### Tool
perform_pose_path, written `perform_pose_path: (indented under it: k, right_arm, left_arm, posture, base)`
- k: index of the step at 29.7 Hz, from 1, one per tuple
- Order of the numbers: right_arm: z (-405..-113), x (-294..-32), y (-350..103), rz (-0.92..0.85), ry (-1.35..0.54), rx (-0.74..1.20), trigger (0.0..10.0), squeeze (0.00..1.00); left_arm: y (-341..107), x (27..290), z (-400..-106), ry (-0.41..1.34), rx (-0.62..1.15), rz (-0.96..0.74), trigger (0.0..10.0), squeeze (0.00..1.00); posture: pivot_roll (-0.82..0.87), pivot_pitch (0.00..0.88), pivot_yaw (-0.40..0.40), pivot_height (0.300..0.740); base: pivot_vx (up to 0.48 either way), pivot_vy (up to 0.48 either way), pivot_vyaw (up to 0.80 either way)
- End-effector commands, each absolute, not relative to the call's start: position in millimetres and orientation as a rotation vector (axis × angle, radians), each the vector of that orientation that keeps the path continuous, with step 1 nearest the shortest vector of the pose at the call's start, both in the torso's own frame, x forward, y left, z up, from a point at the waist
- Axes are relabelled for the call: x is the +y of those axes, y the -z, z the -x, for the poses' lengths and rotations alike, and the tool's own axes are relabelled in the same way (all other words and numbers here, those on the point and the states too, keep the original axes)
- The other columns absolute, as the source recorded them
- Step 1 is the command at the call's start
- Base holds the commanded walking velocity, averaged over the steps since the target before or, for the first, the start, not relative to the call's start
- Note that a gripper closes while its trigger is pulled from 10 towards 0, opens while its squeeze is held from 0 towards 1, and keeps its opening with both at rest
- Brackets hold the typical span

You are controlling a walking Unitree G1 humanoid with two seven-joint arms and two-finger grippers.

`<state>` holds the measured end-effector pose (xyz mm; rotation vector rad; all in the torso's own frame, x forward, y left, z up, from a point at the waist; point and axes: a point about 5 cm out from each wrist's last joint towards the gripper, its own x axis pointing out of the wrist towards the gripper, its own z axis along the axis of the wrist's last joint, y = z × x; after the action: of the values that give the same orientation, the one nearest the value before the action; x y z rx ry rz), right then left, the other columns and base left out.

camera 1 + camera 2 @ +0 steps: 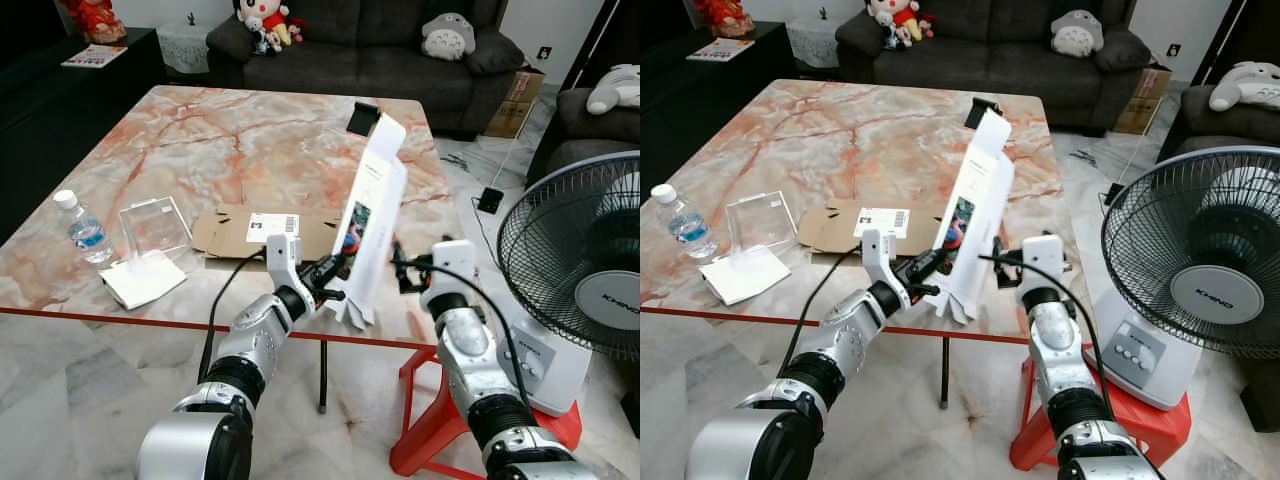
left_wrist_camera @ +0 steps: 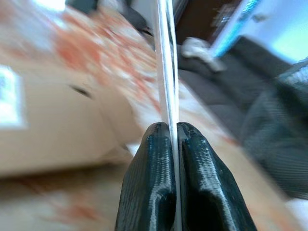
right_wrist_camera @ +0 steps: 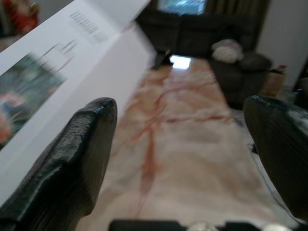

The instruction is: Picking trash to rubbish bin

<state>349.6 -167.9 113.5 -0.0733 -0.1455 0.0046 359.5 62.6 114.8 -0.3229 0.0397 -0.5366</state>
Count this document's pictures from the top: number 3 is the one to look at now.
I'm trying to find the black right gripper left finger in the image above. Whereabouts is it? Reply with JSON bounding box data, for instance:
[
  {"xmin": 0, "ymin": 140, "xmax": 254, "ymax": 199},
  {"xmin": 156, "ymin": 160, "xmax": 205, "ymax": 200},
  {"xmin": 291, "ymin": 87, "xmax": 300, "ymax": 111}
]
[{"xmin": 0, "ymin": 97, "xmax": 118, "ymax": 231}]

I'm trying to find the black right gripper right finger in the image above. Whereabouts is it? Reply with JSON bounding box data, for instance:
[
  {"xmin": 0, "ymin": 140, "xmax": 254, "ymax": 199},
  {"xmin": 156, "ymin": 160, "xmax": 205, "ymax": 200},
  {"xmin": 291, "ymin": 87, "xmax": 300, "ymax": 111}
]
[{"xmin": 244, "ymin": 95, "xmax": 308, "ymax": 224}]

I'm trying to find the brown cardboard box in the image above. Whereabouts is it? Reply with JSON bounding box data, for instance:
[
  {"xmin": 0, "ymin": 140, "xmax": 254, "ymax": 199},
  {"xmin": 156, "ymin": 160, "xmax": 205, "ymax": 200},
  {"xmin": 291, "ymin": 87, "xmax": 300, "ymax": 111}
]
[{"xmin": 260, "ymin": 68, "xmax": 287, "ymax": 97}]

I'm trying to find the dark grey armchair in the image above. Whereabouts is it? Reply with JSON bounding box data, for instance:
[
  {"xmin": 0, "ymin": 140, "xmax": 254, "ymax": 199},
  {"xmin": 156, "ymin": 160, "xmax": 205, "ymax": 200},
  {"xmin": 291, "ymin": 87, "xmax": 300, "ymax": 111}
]
[{"xmin": 211, "ymin": 51, "xmax": 273, "ymax": 109}]

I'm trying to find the white printed cardboard box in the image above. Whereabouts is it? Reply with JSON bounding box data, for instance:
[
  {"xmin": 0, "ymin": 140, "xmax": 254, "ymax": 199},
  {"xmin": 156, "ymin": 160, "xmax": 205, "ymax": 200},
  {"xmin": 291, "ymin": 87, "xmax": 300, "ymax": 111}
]
[{"xmin": 0, "ymin": 0, "xmax": 157, "ymax": 205}]

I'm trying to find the white grey striped pillow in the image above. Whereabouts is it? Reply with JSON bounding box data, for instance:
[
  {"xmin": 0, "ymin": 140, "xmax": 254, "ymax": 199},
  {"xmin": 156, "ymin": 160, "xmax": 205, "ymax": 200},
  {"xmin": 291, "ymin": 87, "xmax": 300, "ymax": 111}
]
[{"xmin": 211, "ymin": 38, "xmax": 245, "ymax": 64}]

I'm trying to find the dark grey sofa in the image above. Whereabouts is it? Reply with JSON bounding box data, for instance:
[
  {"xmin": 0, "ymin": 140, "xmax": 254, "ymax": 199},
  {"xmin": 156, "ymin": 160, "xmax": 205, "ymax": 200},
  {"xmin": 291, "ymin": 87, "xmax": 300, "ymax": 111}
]
[{"xmin": 135, "ymin": 9, "xmax": 258, "ymax": 59}]

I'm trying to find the brown curtain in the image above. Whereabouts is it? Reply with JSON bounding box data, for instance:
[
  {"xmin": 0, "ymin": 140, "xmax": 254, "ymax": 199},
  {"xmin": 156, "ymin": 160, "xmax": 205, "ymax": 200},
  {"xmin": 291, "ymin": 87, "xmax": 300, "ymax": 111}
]
[{"xmin": 206, "ymin": 0, "xmax": 270, "ymax": 52}]

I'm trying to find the red decoration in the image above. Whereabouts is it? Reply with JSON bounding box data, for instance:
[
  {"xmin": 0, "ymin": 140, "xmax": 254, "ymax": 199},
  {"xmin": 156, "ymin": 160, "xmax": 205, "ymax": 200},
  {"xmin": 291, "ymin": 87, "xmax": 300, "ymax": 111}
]
[{"xmin": 0, "ymin": 0, "xmax": 40, "ymax": 37}]

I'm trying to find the bright window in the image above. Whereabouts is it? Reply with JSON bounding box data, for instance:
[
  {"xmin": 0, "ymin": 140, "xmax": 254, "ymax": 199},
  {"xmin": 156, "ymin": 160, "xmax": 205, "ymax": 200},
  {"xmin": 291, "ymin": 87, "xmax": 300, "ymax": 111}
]
[{"xmin": 157, "ymin": 0, "xmax": 208, "ymax": 17}]

